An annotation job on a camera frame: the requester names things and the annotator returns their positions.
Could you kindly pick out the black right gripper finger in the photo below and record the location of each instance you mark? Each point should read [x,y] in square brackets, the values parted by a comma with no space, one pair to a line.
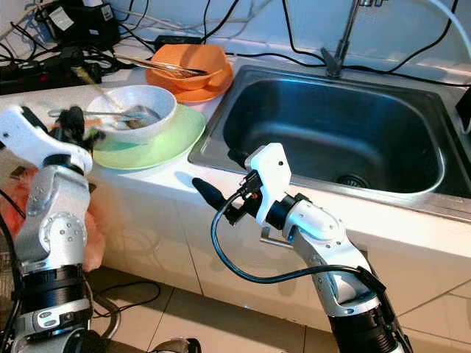
[210,194]
[240,160]

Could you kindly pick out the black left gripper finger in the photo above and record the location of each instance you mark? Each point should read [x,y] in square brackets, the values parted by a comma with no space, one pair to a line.
[94,140]
[73,123]

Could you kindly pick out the green plastic plate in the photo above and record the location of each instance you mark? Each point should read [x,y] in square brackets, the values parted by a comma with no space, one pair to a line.
[169,147]

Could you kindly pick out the white ceramic bowl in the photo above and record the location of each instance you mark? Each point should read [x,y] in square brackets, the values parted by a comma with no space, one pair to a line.
[140,97]

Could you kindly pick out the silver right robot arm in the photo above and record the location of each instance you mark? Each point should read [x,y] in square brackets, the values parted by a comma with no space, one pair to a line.
[327,235]

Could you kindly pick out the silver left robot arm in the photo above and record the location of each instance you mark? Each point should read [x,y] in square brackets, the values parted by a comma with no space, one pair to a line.
[55,220]

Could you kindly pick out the white kitchen cabinet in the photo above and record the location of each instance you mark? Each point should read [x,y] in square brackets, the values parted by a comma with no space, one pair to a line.
[162,228]

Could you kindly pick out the black power strip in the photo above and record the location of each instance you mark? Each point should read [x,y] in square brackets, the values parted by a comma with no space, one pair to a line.
[29,76]

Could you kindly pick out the orange plastic bowl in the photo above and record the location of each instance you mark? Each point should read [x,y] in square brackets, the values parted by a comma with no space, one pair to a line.
[191,81]

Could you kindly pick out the black power supply box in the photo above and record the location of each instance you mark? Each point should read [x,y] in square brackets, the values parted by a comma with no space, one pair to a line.
[81,26]

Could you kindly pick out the orange plastic bag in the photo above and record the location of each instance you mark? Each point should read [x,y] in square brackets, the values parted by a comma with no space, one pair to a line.
[96,243]

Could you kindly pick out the stainless steel sink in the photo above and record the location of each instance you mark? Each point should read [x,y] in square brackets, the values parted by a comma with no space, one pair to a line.
[338,125]

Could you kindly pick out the sink drain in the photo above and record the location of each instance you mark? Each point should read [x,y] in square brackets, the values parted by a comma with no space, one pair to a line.
[353,181]

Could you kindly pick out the small black adapter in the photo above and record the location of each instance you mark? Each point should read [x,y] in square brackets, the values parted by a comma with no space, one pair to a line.
[176,41]

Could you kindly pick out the metal faucet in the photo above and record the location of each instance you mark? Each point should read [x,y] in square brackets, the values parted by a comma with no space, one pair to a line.
[338,51]

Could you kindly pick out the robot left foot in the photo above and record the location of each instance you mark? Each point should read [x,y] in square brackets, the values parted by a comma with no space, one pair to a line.
[176,346]

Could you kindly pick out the floor fan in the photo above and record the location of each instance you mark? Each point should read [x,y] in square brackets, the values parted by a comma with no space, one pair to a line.
[6,294]

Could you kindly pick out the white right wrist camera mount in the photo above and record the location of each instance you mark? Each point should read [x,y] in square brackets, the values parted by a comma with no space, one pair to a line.
[272,163]

